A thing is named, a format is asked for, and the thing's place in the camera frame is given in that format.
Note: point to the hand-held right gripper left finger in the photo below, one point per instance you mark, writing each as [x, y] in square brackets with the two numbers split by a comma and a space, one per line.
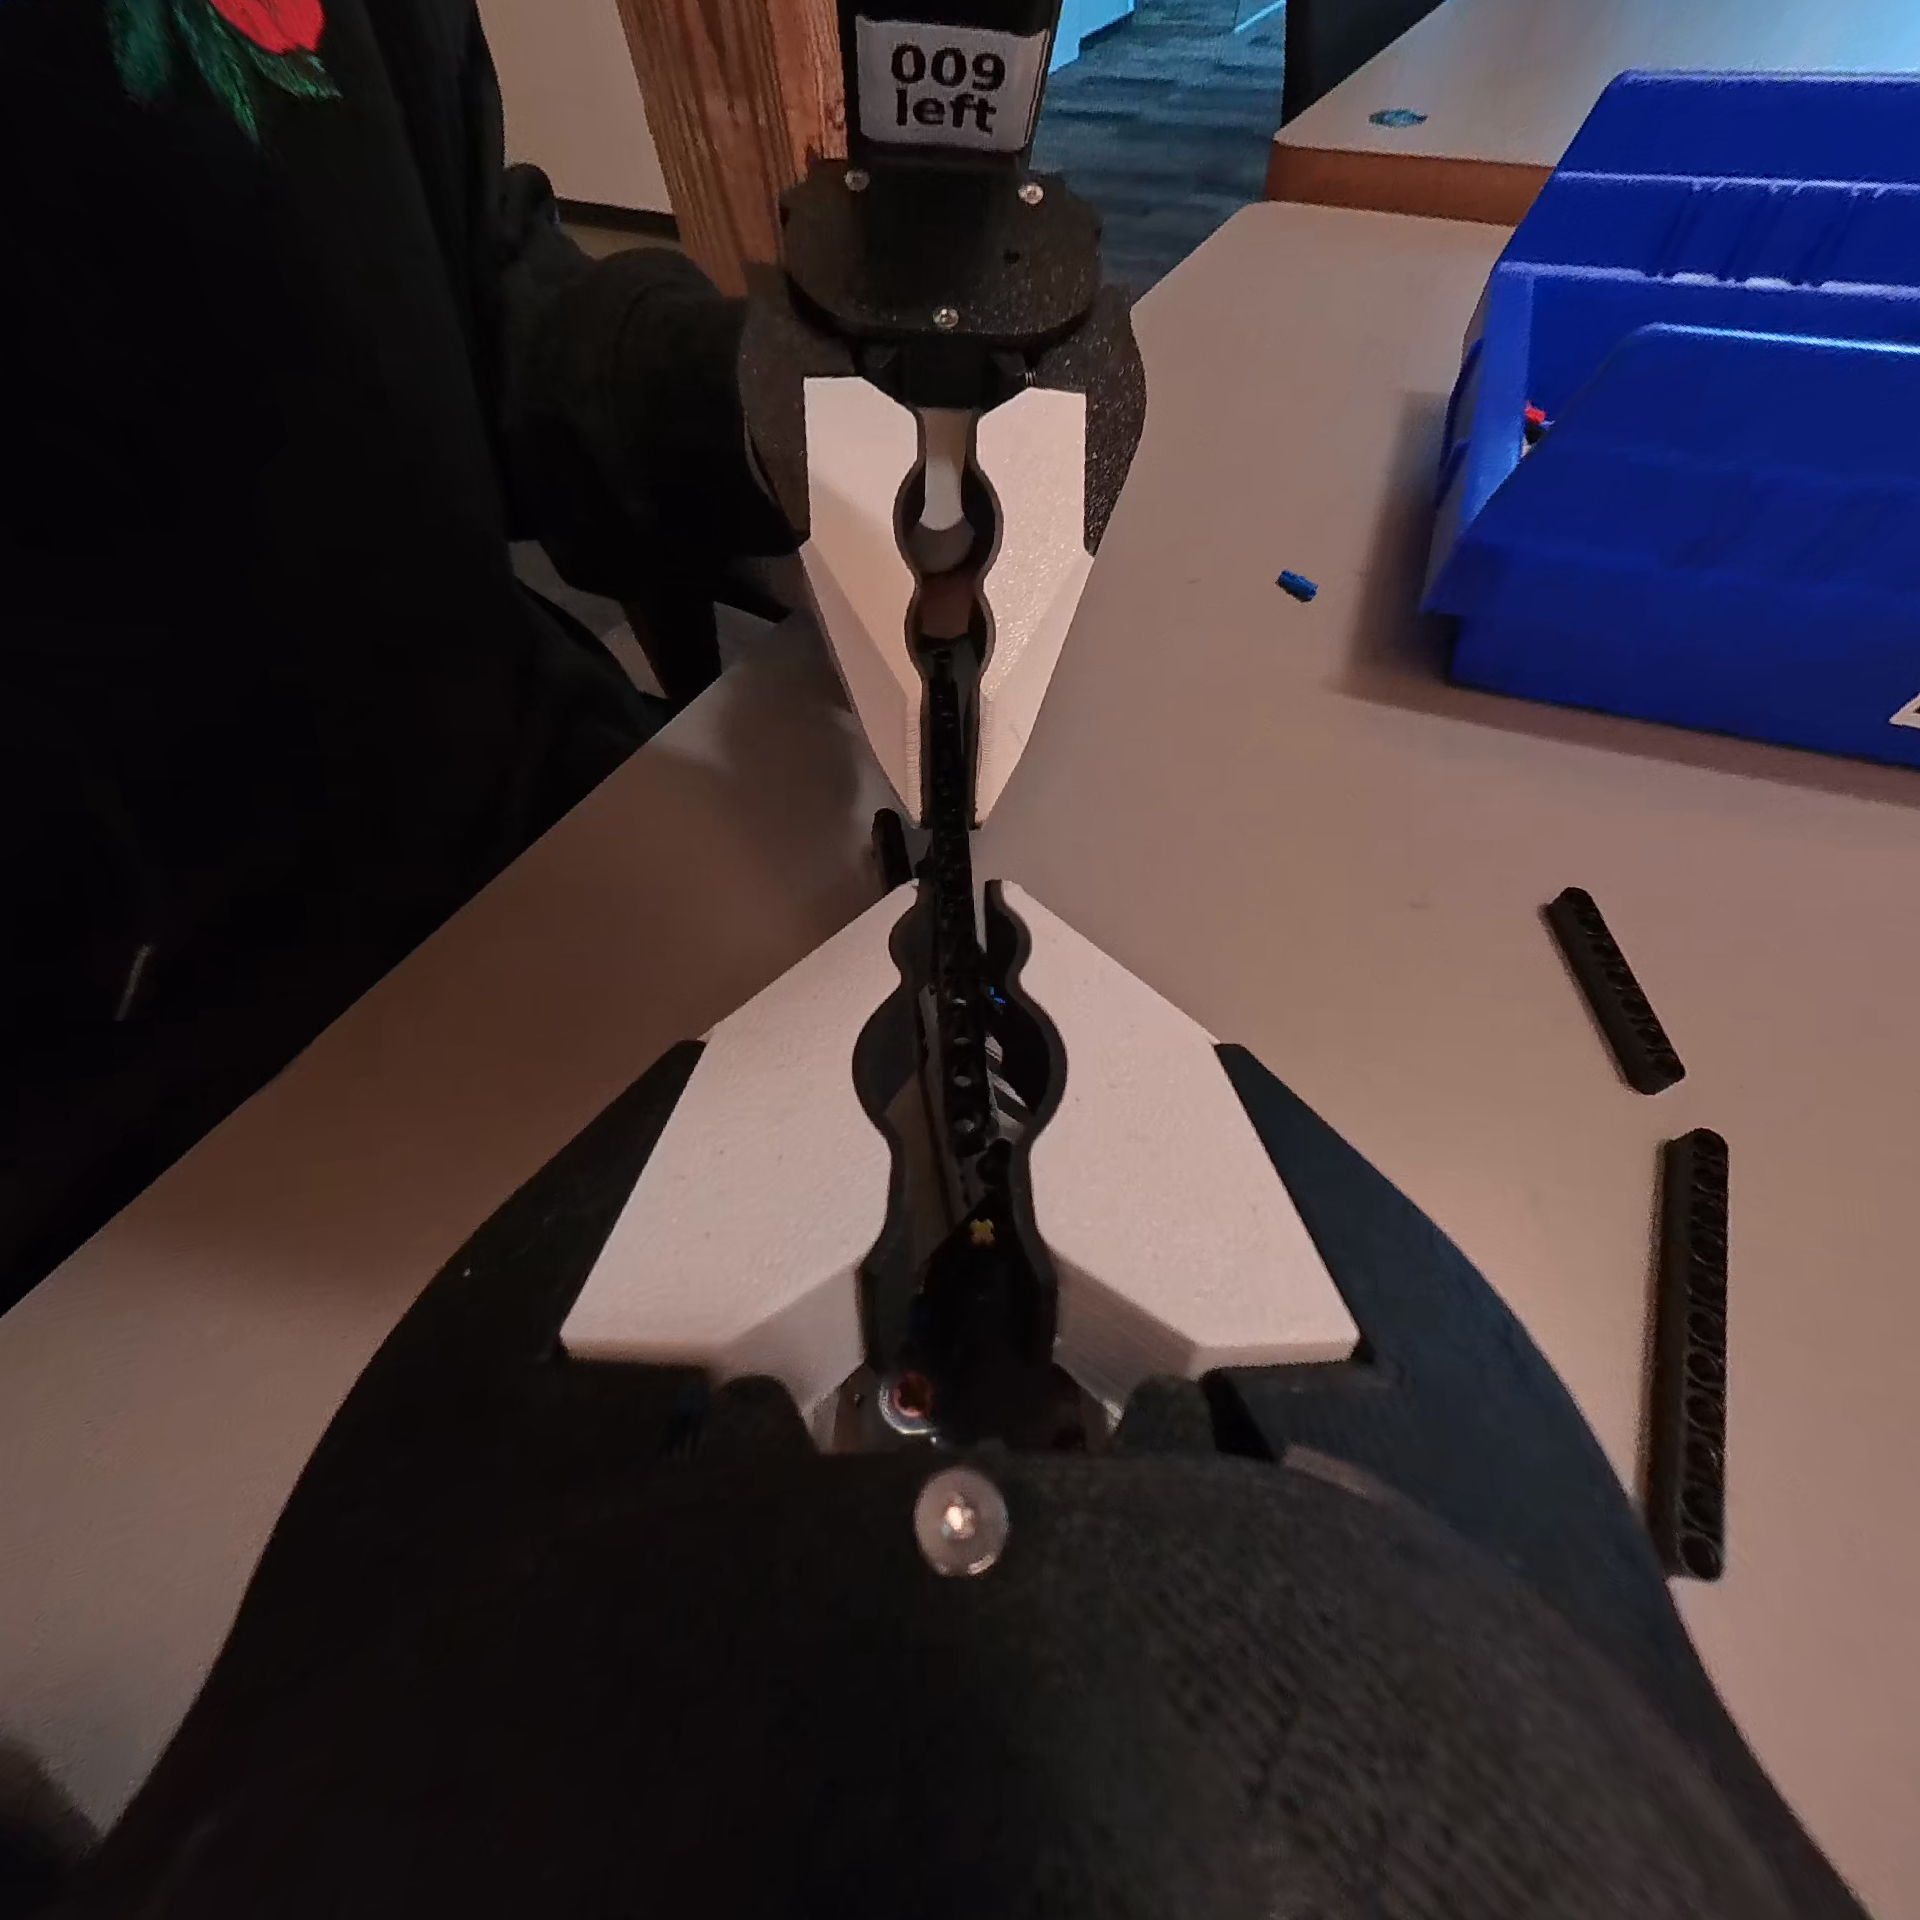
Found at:
[735, 1201]

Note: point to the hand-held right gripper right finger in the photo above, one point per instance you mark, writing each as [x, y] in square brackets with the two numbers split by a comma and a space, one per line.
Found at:
[1184, 1201]

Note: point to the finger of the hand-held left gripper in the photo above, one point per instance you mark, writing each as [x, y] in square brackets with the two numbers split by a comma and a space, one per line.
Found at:
[855, 524]
[1043, 509]

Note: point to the black toy brick assembly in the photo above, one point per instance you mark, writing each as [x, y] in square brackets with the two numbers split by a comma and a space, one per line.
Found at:
[949, 885]

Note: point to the person's left forearm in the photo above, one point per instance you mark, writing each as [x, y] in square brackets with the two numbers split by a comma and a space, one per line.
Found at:
[646, 420]

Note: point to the wood-edged desk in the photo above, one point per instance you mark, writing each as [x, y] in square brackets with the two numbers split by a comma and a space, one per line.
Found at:
[1470, 75]

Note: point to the person's left hand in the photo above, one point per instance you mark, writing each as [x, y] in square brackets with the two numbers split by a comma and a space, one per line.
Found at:
[944, 609]

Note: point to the short black perforated beam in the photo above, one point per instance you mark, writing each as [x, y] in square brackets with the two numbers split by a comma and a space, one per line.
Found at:
[1616, 991]

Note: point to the long black perforated beam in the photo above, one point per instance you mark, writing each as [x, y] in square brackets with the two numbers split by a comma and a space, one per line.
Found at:
[1687, 1348]

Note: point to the blue parts bin with tag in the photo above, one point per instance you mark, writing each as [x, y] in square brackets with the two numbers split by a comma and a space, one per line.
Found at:
[1651, 570]

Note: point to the person's black clothing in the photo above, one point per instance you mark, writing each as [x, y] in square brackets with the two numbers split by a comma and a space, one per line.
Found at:
[224, 600]

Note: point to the wooden post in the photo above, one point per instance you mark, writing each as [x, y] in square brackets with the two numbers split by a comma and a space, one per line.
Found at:
[720, 120]

